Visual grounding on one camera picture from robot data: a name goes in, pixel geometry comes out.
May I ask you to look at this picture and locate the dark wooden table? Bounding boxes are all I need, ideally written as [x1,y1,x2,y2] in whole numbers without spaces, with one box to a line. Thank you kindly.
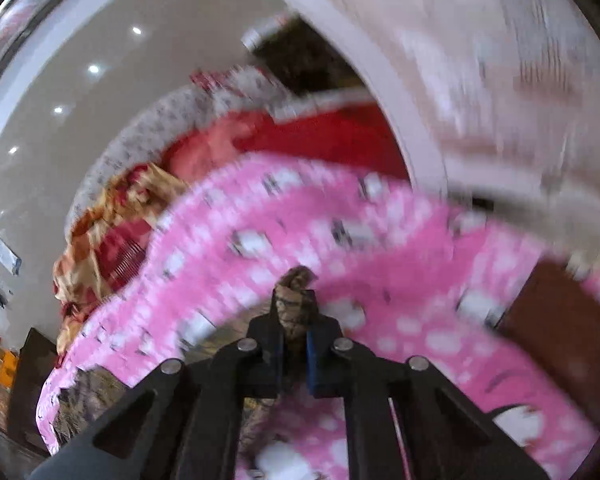
[7,327,62,457]

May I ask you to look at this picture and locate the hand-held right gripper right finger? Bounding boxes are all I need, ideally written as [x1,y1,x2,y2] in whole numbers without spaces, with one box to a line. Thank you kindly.
[306,316,552,480]

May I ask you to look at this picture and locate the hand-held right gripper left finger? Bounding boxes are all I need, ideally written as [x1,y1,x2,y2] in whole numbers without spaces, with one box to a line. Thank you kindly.
[27,307,287,480]

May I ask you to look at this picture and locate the brown wooden furniture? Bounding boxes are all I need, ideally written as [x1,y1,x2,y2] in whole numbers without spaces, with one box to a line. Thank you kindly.
[495,260,600,388]

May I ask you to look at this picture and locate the wall poster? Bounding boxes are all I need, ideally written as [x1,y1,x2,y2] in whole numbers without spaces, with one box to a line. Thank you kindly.
[0,217,23,276]

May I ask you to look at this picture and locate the red and gold blanket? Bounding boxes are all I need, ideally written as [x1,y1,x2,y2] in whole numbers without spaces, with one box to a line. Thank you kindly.
[52,162,191,356]

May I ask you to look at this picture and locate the pink penguin print blanket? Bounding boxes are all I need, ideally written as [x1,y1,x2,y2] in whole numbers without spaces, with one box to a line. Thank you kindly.
[35,152,600,480]

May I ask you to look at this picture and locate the orange box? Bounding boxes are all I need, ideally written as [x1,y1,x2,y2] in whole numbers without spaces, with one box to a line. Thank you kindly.
[0,350,19,392]

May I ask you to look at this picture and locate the grey floral pillow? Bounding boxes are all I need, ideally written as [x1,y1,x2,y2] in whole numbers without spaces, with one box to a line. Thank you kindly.
[65,82,281,233]

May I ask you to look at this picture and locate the dark wooden headboard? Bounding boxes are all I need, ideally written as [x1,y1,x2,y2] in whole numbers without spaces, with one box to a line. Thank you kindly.
[257,15,363,103]

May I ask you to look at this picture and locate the red cloth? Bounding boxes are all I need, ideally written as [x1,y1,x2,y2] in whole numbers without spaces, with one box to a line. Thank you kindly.
[160,102,411,186]

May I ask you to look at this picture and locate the brown yellow patterned garment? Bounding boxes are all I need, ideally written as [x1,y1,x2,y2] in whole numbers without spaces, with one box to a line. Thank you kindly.
[50,266,326,461]

